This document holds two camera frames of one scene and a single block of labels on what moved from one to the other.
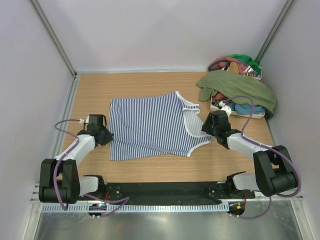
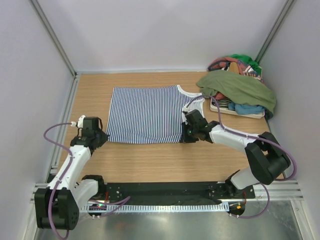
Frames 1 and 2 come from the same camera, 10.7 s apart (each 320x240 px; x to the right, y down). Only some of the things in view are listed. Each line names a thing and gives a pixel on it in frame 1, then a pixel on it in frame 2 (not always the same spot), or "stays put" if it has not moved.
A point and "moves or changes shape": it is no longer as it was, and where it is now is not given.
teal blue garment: x=245 y=109 stays put
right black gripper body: x=209 y=127 -> x=189 y=134
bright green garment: x=255 y=65 stays put
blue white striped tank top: x=167 y=124 moves or changes shape
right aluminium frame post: x=283 y=14 stays put
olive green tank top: x=229 y=84 stays put
